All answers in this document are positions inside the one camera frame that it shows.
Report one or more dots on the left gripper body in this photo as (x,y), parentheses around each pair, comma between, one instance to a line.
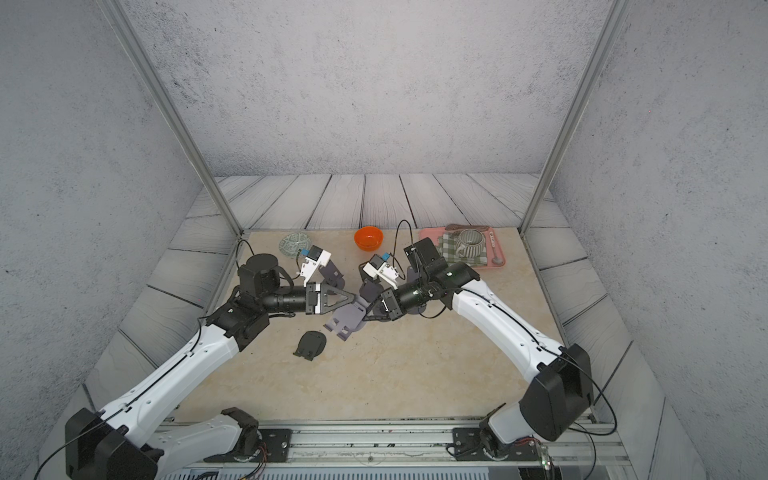
(311,299)

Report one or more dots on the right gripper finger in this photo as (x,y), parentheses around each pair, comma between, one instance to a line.
(377,304)
(374,315)

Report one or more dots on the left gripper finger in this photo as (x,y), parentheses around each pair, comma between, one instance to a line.
(331,304)
(337,292)

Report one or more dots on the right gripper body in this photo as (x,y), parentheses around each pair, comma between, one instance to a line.
(393,304)

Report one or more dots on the purple stand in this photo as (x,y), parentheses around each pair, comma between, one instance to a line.
(412,276)
(332,275)
(347,320)

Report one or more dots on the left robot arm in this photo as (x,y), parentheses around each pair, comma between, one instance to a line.
(119,441)

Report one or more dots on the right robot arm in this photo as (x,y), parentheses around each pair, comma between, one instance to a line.
(560,386)

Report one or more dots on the green patterned bowl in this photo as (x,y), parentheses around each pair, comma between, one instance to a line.
(294,244)

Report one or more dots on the orange bowl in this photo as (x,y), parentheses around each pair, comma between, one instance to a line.
(369,238)

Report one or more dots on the brown wooden spoon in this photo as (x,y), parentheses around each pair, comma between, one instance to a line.
(462,227)

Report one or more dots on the green checkered cloth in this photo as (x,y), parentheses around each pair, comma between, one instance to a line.
(447,249)

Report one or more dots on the ribbed grey cup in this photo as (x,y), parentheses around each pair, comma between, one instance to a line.
(469,244)

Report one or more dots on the pink tray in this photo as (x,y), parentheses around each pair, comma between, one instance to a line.
(434,234)

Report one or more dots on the metal spoon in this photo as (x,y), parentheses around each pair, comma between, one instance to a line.
(496,258)

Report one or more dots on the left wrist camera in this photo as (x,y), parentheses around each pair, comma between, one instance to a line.
(314,258)

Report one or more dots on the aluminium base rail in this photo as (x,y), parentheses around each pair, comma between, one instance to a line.
(590,451)

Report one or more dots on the left aluminium frame post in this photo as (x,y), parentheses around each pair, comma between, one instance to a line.
(130,42)

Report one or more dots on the aluminium frame post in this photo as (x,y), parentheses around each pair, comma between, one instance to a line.
(595,65)
(130,42)

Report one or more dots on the right aluminium frame post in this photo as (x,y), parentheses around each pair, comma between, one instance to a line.
(595,65)

